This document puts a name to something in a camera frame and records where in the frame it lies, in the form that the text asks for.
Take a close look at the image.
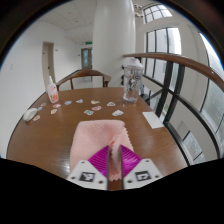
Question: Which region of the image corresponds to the side doorway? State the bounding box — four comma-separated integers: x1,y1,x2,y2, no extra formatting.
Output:
41,40,56,94

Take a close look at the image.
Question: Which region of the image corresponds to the white round column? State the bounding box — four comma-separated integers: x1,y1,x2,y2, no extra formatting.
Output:
92,0,137,88

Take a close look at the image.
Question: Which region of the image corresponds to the white paper card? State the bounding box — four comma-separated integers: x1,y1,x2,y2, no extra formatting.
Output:
142,111,165,130

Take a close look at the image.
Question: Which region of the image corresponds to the white bottle with orange label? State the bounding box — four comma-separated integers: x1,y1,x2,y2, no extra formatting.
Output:
46,75,60,104

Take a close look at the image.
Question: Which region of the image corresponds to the black railing with wooden handrail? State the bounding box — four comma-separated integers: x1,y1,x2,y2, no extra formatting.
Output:
122,52,224,166

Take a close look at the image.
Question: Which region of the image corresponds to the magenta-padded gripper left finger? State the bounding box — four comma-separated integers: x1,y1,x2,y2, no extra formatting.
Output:
66,145,111,191

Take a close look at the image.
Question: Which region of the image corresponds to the large black-framed window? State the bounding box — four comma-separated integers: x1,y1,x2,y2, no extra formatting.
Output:
143,26,224,164

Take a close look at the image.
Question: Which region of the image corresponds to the clear shaker bottle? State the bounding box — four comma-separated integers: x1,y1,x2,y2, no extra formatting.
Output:
122,57,145,104

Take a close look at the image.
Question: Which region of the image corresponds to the small high window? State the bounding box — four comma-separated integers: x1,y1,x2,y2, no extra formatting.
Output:
142,3,173,24

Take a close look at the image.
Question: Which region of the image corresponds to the glass double door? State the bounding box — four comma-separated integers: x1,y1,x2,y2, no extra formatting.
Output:
80,47,94,70

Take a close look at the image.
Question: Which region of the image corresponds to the pink towel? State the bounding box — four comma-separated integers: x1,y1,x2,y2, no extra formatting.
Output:
68,119,135,182

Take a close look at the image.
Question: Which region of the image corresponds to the wooden chair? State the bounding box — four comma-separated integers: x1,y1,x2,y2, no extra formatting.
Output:
55,69,112,92

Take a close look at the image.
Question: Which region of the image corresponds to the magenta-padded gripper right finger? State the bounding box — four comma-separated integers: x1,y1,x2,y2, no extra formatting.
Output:
119,145,164,190

